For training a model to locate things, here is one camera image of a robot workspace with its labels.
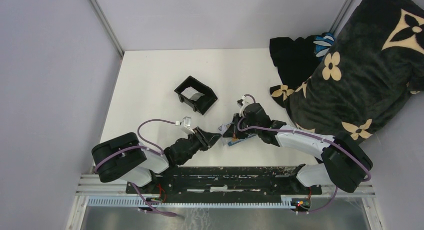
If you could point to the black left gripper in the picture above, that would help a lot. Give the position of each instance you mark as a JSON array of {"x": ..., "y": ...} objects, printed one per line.
[{"x": 206, "y": 139}]

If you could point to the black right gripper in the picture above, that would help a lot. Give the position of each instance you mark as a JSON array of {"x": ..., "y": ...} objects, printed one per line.
[{"x": 232, "y": 131}]

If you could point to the blue leather card holder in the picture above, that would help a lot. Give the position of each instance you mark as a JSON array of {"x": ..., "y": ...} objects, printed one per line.
[{"x": 234, "y": 141}]

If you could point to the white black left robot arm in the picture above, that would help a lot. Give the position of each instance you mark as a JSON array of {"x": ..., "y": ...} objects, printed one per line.
[{"x": 125, "y": 158}]

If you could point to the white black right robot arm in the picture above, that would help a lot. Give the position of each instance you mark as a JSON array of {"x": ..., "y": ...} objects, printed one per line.
[{"x": 342, "y": 161}]

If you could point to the black plastic card bin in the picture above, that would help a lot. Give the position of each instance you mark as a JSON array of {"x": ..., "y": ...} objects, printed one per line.
[{"x": 204, "y": 103}]

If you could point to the stack of silver cards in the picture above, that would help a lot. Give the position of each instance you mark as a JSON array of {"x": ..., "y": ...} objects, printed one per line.
[{"x": 192, "y": 94}]

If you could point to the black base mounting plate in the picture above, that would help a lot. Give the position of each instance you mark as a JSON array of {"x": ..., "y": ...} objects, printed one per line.
[{"x": 227, "y": 185}]

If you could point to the black cloth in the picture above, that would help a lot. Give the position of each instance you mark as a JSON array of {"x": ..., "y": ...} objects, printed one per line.
[{"x": 295, "y": 60}]

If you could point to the blue white patterned cloth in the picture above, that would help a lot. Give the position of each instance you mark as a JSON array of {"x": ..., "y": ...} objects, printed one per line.
[{"x": 322, "y": 44}]

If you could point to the black floral fleece blanket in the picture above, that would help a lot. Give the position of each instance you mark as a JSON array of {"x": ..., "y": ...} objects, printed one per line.
[{"x": 372, "y": 69}]

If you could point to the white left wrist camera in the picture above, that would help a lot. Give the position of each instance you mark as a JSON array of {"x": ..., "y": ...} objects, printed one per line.
[{"x": 185, "y": 125}]

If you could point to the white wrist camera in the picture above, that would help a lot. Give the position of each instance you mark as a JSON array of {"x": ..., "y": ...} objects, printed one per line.
[
  {"x": 244, "y": 102},
  {"x": 185, "y": 125}
]

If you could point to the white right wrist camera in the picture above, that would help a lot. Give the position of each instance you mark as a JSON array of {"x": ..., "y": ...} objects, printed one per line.
[{"x": 244, "y": 102}]

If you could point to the aluminium frame rail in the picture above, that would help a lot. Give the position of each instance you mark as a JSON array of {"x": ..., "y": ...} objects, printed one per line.
[{"x": 90, "y": 185}]

